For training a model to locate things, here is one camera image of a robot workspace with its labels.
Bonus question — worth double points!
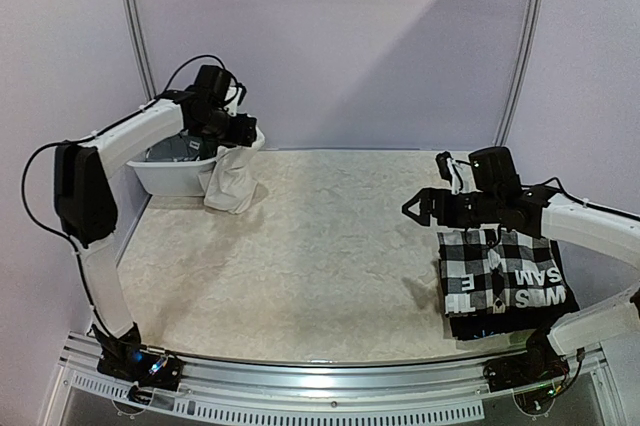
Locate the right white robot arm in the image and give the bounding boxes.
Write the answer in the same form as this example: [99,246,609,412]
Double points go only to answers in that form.
[402,146,639,382]

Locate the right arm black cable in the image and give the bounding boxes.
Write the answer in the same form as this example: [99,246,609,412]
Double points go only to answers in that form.
[459,158,640,247]

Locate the grey cloth in basket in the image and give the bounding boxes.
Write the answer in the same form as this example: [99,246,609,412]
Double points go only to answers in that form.
[145,134,202,162]

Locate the left aluminium corner post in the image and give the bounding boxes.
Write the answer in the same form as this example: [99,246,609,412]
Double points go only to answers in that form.
[122,0,157,100]

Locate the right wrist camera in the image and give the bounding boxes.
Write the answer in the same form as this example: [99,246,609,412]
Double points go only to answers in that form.
[435,151,470,195]

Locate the white laundry basket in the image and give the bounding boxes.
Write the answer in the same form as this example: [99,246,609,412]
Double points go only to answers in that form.
[128,137,221,197]

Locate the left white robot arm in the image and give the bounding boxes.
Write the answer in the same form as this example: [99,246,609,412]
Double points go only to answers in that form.
[54,64,257,340]

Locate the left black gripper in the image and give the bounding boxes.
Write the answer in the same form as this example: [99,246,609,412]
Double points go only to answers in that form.
[194,106,255,146]

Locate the aluminium front rail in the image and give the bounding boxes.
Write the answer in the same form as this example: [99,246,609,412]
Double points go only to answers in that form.
[41,333,631,425]

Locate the right aluminium corner post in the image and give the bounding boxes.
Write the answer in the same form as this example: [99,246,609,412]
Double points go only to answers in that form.
[493,0,542,146]

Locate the folded black garment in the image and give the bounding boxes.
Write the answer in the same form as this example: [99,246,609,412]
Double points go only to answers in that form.
[444,241,580,341]

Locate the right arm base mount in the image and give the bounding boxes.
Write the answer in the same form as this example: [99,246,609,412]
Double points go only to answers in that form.
[483,331,585,398]

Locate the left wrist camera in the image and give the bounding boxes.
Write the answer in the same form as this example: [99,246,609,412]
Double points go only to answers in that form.
[223,82,247,117]

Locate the white cloth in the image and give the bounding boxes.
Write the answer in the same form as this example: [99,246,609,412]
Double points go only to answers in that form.
[198,127,265,214]

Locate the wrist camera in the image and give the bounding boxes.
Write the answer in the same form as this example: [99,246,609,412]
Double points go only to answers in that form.
[223,82,247,117]
[435,151,470,195]

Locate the aluminium corner post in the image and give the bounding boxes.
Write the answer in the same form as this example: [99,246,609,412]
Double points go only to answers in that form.
[122,0,157,100]
[493,0,542,146]

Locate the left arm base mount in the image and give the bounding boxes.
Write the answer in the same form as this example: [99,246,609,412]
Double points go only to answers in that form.
[92,323,184,391]

